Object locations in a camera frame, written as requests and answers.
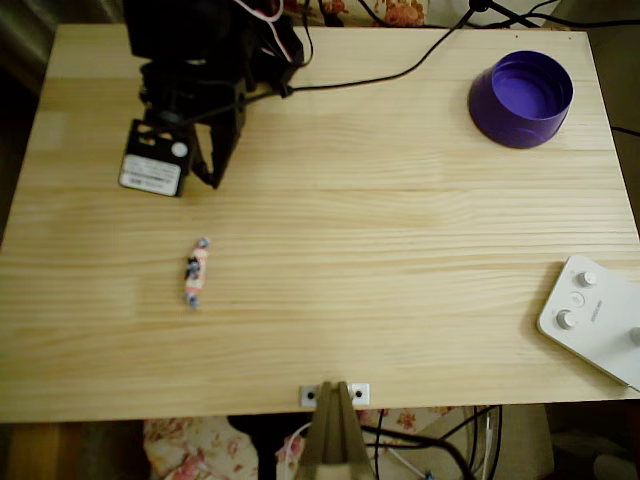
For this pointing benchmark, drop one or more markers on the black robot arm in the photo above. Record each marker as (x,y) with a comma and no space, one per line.
(200,30)

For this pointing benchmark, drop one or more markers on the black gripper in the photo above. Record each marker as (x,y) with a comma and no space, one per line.
(223,134)

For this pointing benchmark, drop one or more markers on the black camera box white label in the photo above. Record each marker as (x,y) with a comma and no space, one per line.
(152,165)

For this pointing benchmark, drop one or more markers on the purple bowl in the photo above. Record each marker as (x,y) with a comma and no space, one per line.
(522,100)

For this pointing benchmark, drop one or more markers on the candy white blue red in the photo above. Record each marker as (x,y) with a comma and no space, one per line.
(196,272)

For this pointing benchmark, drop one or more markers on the white device with knobs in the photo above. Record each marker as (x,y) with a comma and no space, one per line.
(595,320)

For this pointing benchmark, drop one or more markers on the floral patterned cloth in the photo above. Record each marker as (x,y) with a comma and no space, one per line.
(190,450)
(395,11)

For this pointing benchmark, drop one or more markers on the silver metal bracket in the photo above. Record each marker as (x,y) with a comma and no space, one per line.
(361,394)

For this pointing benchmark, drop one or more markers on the tan camera stand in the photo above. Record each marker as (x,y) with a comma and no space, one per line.
(332,440)

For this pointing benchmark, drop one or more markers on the black tripod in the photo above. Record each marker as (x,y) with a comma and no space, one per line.
(480,6)

